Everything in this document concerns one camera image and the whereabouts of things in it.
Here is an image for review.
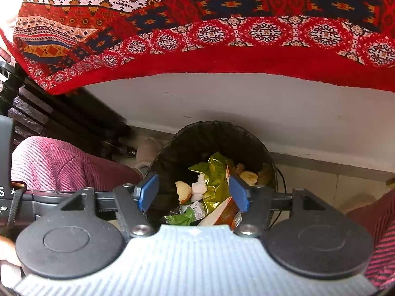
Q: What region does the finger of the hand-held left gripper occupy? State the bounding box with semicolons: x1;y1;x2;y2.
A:
0;61;20;114

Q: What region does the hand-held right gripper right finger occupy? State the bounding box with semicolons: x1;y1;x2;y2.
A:
228;176;335;237

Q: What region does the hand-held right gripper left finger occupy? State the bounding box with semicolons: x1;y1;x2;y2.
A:
59;174;159;237

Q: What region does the yellow-green foil snack wrapper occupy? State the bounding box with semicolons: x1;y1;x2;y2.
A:
188;152;238;216

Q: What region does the orange snack box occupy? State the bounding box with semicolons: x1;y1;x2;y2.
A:
197;165;244;226

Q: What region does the green and white wrapper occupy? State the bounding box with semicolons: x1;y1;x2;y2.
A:
165;200;205;226

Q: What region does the black trash bin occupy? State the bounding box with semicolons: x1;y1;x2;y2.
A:
145;120;278;227

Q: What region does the person's left hand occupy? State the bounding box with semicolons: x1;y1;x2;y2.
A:
0;237;21;267

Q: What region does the pale bread piece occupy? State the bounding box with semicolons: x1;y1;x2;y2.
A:
239;170;259;187
175;181;192;204

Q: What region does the crumpled white tissue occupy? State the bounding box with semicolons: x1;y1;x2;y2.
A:
191;174;207;203

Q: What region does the dark slatted furniture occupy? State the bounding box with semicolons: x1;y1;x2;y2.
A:
8;77;133;161

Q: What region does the red patterned tablecloth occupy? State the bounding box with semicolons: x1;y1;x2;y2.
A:
0;0;395;96

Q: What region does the person's right leg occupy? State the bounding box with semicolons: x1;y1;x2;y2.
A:
346;188;395;289

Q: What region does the black cable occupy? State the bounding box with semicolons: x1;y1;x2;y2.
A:
272;166;288;222

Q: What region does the black wrist cord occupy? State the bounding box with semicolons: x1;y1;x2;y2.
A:
5;186;28;232

